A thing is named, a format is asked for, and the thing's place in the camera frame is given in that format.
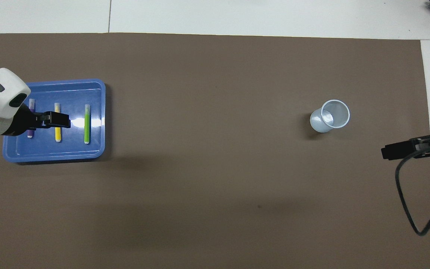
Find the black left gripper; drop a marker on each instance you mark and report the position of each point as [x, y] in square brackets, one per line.
[22, 119]

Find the yellow marker pen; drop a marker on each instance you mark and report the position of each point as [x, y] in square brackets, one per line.
[57, 134]

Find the purple marker pen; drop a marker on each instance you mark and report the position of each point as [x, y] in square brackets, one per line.
[30, 133]

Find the green test tube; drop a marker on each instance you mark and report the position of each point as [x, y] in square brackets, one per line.
[87, 127]

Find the blue plastic tray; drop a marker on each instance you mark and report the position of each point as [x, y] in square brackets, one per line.
[95, 93]

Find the translucent plastic cup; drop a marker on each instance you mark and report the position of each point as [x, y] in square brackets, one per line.
[317, 121]

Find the brown table mat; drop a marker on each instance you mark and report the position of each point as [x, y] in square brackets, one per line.
[215, 168]

